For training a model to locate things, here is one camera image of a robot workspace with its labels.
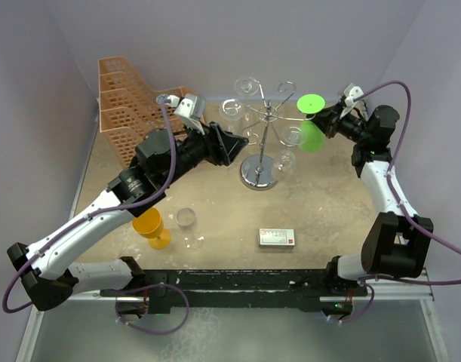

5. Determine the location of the small white card box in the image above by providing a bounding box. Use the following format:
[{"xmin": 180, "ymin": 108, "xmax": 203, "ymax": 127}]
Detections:
[{"xmin": 257, "ymin": 229, "xmax": 296, "ymax": 248}]

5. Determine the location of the orange plastic goblet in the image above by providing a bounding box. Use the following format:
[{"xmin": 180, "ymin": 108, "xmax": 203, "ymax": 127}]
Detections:
[{"xmin": 131, "ymin": 207, "xmax": 171, "ymax": 250}]

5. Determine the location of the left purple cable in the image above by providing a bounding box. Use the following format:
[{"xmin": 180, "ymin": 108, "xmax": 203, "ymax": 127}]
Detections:
[{"xmin": 2, "ymin": 97, "xmax": 178, "ymax": 314}]

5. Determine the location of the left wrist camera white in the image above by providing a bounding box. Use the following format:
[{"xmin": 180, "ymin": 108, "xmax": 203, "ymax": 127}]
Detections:
[{"xmin": 165, "ymin": 93, "xmax": 206, "ymax": 135}]

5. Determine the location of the green plastic goblet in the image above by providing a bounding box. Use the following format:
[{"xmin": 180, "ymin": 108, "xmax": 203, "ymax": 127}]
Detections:
[{"xmin": 297, "ymin": 94, "xmax": 325, "ymax": 152}]

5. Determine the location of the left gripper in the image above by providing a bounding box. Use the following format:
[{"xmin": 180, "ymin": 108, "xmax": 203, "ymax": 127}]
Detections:
[{"xmin": 161, "ymin": 117, "xmax": 247, "ymax": 187}]

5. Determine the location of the black mounting frame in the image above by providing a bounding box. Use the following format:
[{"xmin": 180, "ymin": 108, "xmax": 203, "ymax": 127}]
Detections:
[{"xmin": 101, "ymin": 269, "xmax": 367, "ymax": 314}]

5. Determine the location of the orange plastic file organizer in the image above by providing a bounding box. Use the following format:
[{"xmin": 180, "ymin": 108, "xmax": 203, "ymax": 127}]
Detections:
[{"xmin": 98, "ymin": 56, "xmax": 196, "ymax": 168}]

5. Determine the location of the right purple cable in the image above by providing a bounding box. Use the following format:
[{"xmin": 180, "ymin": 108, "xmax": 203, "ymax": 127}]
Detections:
[{"xmin": 352, "ymin": 79, "xmax": 461, "ymax": 284}]

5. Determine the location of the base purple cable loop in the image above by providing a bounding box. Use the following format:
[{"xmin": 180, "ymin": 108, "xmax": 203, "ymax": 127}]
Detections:
[{"xmin": 115, "ymin": 279, "xmax": 193, "ymax": 335}]

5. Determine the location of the chrome wine glass rack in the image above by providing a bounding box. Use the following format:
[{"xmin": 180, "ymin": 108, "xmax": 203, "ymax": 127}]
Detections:
[{"xmin": 237, "ymin": 81, "xmax": 306, "ymax": 191}]

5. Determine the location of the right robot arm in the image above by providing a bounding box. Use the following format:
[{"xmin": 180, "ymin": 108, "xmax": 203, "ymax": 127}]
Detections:
[{"xmin": 312, "ymin": 104, "xmax": 434, "ymax": 295}]

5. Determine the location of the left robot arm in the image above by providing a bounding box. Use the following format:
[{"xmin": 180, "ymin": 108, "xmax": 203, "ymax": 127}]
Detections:
[{"xmin": 7, "ymin": 122, "xmax": 248, "ymax": 311}]

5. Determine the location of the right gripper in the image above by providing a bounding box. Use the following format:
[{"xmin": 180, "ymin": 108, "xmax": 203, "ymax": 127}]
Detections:
[{"xmin": 307, "ymin": 100, "xmax": 370, "ymax": 144}]

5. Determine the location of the clear wine glass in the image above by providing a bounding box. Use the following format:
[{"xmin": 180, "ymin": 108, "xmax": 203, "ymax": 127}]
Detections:
[
  {"xmin": 176, "ymin": 207, "xmax": 204, "ymax": 251},
  {"xmin": 272, "ymin": 125, "xmax": 307, "ymax": 181},
  {"xmin": 219, "ymin": 99, "xmax": 244, "ymax": 134},
  {"xmin": 234, "ymin": 76, "xmax": 260, "ymax": 125}
]

